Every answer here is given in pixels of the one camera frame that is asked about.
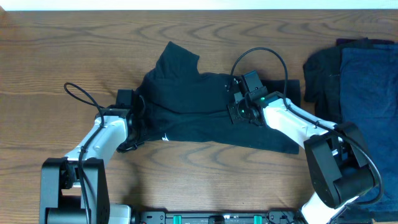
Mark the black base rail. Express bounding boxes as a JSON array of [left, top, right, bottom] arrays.
[[105, 203, 374, 224]]

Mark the dark teal t-shirt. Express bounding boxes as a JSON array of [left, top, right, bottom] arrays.
[[116, 40, 302, 156]]

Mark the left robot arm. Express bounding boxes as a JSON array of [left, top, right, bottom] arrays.
[[39, 107, 140, 224]]

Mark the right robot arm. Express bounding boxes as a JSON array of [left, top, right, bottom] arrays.
[[227, 91, 383, 223]]

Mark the black garment in pile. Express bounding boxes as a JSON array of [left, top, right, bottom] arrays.
[[303, 38, 394, 123]]

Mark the blue garment in pile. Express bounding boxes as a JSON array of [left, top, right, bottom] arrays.
[[340, 44, 397, 214]]

